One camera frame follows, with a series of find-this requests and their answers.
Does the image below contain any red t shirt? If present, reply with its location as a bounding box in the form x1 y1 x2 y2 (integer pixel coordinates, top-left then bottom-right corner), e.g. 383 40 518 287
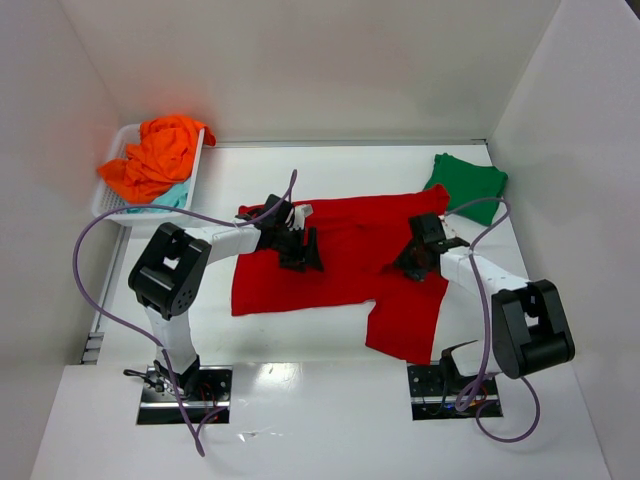
231 185 449 364

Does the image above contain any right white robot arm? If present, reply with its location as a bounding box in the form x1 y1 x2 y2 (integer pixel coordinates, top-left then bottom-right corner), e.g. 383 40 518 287
392 213 575 394

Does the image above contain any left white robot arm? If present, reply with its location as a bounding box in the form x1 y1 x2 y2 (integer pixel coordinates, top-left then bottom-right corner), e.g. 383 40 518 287
128 195 324 397

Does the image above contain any folded green t shirt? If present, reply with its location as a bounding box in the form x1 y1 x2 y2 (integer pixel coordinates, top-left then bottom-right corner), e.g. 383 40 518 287
424 153 509 211

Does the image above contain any teal t shirt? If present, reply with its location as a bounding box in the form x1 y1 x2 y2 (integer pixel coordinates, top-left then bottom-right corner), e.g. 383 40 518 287
126 179 191 214

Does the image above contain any orange t shirt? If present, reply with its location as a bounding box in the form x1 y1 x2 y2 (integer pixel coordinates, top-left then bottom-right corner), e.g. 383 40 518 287
98 115 217 204

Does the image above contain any white plastic basket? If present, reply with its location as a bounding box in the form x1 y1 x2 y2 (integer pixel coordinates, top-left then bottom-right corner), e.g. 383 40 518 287
91 124 205 227

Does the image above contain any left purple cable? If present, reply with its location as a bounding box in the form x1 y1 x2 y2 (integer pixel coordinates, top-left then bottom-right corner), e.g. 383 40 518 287
72 168 299 458

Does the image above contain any purple cable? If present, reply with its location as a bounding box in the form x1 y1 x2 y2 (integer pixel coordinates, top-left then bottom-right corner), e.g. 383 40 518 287
72 168 299 458
443 196 542 443

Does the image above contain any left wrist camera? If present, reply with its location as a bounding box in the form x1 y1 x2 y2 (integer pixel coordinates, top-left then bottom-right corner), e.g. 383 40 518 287
288 204 313 231

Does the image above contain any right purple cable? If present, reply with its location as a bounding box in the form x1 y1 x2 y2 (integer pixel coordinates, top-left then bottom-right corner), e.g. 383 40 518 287
443 196 542 443

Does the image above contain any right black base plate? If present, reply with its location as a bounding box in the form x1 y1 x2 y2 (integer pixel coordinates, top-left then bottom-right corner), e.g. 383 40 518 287
407 363 503 421

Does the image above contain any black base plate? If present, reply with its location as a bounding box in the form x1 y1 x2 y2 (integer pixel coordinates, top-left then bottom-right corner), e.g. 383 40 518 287
127 366 233 426
407 363 503 421

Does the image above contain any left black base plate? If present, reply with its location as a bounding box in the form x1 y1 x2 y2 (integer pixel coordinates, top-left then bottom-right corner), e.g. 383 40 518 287
127 366 233 426

